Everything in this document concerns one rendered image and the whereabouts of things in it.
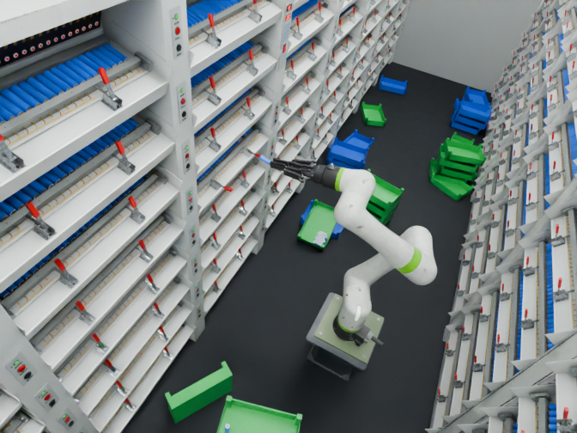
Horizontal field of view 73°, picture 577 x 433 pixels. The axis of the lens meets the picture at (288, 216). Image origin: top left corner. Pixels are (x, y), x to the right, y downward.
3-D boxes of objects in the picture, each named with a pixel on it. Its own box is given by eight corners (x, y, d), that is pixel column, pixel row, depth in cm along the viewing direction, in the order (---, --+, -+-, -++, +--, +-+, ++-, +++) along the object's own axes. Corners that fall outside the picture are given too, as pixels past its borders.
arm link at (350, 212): (396, 243, 162) (417, 240, 153) (387, 267, 158) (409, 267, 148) (334, 193, 148) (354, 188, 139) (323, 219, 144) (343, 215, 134)
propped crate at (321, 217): (324, 250, 271) (324, 247, 263) (297, 239, 275) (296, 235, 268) (341, 213, 279) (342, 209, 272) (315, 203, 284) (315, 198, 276)
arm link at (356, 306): (362, 307, 202) (373, 287, 188) (362, 336, 191) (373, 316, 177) (337, 303, 202) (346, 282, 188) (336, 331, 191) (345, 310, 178)
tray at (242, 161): (265, 144, 197) (272, 131, 190) (196, 219, 157) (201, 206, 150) (233, 120, 197) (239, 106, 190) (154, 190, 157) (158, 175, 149)
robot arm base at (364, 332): (385, 338, 199) (389, 332, 194) (372, 361, 189) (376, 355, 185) (341, 308, 207) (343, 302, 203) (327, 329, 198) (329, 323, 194)
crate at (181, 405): (232, 390, 200) (224, 376, 204) (233, 375, 185) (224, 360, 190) (175, 423, 186) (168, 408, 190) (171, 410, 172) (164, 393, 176)
